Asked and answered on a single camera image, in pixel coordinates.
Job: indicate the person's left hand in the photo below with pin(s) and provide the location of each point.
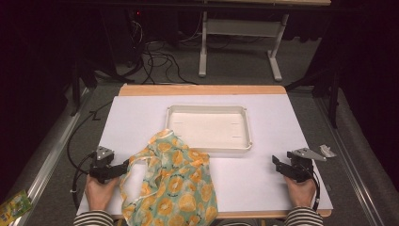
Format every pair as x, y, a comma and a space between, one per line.
100, 194

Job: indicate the green printed packet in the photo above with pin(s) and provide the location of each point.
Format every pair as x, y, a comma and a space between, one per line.
14, 207

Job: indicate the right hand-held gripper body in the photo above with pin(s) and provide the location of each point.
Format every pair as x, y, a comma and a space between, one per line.
302, 169

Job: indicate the crumpled white paper scrap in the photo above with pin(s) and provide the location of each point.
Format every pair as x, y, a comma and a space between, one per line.
327, 151

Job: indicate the yellow floral patterned cloth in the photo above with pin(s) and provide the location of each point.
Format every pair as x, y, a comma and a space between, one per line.
178, 185

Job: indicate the person's right hand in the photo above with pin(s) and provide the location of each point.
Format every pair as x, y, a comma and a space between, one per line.
301, 193

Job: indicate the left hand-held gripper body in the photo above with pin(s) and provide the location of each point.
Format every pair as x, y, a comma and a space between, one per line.
100, 171

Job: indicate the black metal stand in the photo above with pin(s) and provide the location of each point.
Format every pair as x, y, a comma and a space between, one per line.
334, 94
76, 88

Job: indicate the white metal desk frame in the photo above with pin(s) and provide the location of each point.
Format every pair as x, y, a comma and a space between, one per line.
240, 27

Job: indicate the white plastic tray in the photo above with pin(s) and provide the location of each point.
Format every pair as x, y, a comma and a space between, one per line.
208, 128

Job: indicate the aluminium floor rail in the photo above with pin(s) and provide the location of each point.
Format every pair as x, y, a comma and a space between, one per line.
348, 163
47, 163

